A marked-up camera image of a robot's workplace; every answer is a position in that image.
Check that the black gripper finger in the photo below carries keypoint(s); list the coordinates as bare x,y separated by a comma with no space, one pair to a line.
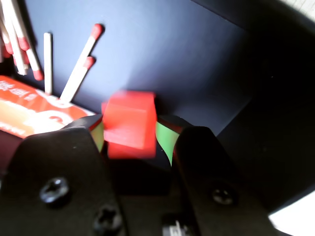
54,157
209,167

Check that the black box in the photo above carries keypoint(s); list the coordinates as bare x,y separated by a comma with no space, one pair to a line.
172,54

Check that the orange matchbox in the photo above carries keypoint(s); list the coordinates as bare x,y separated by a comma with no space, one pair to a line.
29,110

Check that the red wooden cube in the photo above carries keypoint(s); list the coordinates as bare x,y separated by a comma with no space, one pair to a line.
129,123

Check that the red-tipped wooden match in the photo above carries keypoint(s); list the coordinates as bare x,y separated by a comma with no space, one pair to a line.
83,56
9,48
88,62
23,42
33,61

